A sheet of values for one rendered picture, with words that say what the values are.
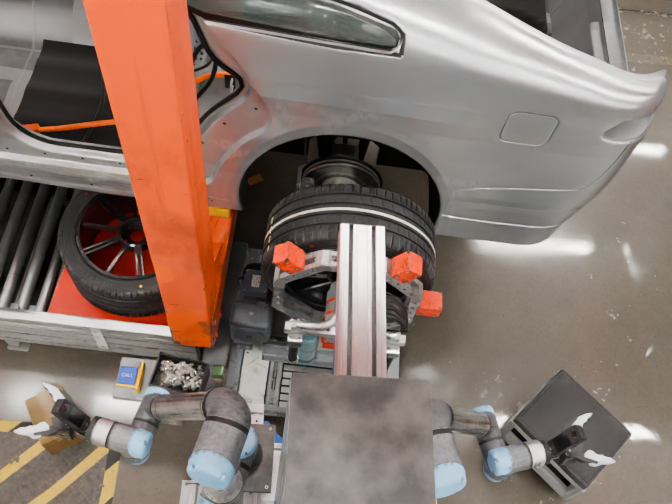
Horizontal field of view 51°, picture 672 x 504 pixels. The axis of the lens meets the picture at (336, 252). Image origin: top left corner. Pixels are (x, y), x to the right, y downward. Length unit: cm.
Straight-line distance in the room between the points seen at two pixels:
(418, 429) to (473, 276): 258
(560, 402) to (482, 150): 128
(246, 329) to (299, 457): 189
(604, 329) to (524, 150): 162
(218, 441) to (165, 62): 90
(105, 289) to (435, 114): 155
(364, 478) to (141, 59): 93
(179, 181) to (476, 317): 217
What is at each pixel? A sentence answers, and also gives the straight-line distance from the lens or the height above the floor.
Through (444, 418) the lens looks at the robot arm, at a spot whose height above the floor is 145.
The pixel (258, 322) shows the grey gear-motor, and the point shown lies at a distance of 305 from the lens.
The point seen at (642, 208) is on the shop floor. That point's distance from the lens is 441.
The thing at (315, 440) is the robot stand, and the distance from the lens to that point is 121.
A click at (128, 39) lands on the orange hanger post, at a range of 151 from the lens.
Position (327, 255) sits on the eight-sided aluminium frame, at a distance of 239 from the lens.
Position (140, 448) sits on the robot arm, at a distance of 203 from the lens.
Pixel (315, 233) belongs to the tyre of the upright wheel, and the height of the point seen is 115.
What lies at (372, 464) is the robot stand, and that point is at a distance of 121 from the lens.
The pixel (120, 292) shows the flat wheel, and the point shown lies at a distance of 305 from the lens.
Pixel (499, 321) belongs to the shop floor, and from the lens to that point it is 370.
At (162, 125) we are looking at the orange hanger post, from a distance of 169.
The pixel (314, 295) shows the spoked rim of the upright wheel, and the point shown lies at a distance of 285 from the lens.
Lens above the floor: 320
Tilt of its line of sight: 60 degrees down
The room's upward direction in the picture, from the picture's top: 12 degrees clockwise
